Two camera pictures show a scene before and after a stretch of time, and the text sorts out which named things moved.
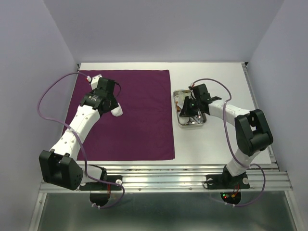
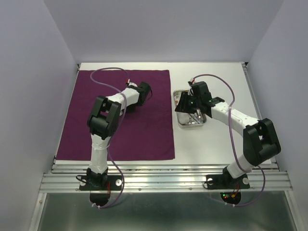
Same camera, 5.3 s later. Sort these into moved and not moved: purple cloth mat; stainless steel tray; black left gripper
Moved: black left gripper
Not moved: stainless steel tray; purple cloth mat
